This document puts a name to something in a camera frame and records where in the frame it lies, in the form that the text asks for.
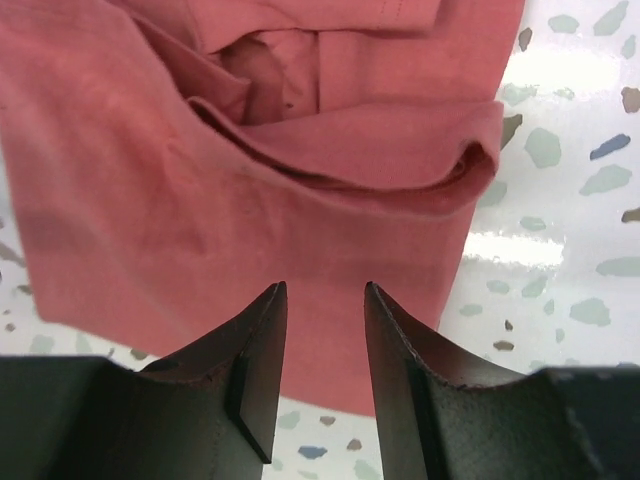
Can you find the salmon pink t-shirt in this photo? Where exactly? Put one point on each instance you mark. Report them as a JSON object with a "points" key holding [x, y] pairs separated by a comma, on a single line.
{"points": [[168, 160]]}

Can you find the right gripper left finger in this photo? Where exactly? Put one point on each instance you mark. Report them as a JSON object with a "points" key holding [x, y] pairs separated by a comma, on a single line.
{"points": [[206, 411]]}

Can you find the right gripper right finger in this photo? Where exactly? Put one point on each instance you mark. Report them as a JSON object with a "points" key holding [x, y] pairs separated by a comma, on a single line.
{"points": [[445, 413]]}

